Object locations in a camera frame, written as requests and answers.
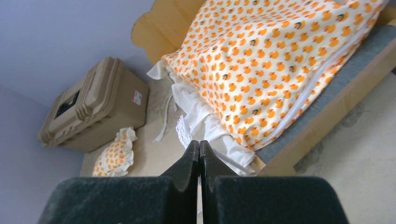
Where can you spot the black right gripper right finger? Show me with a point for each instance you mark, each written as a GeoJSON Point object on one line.
{"type": "Point", "coordinates": [231, 199]}

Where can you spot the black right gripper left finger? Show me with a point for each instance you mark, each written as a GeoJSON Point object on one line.
{"type": "Point", "coordinates": [170, 198]}

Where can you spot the orange patterned white blanket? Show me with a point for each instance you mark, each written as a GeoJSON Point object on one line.
{"type": "Point", "coordinates": [247, 69]}

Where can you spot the wooden pet bed frame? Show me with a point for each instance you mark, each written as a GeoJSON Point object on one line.
{"type": "Point", "coordinates": [163, 28]}

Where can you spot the small orange patterned pillow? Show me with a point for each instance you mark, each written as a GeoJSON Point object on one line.
{"type": "Point", "coordinates": [116, 159]}

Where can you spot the tan plastic tool case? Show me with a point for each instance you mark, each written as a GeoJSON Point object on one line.
{"type": "Point", "coordinates": [90, 113]}

